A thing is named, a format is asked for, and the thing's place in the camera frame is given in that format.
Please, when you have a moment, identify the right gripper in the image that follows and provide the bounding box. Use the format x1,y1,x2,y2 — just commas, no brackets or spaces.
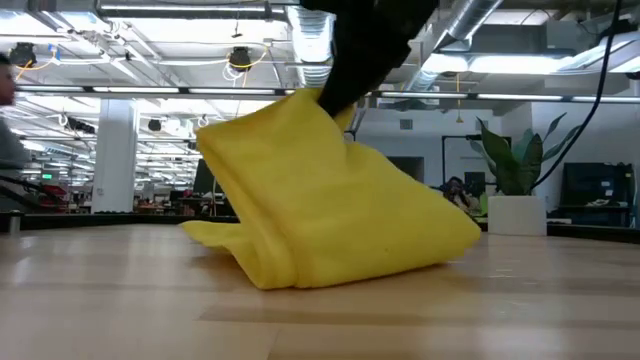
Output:
299,0,441,118

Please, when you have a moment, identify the yellow microfiber towel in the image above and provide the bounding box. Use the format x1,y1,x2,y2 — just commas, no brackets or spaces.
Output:
180,87,482,291

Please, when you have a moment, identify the person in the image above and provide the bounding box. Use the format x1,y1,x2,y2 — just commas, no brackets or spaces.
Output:
0,52,32,214
439,175,484,217

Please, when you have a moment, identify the black computer monitor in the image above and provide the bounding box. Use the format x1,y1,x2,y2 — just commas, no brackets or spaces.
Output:
193,158,217,197

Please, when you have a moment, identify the green plant in white pot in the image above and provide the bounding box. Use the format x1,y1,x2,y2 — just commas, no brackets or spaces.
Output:
468,112,584,238

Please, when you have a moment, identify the white pillar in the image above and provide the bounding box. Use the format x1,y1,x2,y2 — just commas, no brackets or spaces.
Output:
91,97,139,215

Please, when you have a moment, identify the black equipment cabinet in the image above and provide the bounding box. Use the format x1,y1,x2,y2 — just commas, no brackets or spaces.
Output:
547,162,636,229

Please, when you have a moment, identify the red machine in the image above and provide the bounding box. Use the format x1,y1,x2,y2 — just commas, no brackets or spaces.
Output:
30,182,69,215

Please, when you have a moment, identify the silver ceiling duct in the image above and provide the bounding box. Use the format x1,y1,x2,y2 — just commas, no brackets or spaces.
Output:
284,0,337,90
399,0,504,95

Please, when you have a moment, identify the yellow hanging cord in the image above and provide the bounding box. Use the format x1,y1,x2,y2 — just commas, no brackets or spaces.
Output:
453,73,464,125

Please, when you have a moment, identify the black metal frame stand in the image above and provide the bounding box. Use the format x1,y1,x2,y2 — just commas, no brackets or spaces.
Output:
441,133,484,187

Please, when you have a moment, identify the black hanging cable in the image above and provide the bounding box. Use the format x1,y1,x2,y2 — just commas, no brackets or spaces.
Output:
533,0,624,191

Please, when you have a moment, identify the black aluminium table frame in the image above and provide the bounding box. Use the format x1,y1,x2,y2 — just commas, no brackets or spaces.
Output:
0,212,640,245

